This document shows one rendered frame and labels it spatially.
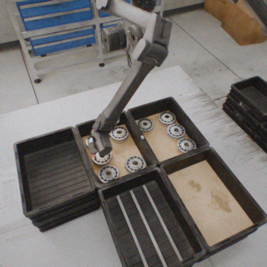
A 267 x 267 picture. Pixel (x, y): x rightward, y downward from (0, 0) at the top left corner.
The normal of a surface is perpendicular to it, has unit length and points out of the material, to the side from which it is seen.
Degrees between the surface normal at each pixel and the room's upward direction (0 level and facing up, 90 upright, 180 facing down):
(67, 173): 0
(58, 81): 0
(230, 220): 0
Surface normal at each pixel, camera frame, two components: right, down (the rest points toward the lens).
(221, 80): 0.02, -0.63
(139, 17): -0.79, 0.01
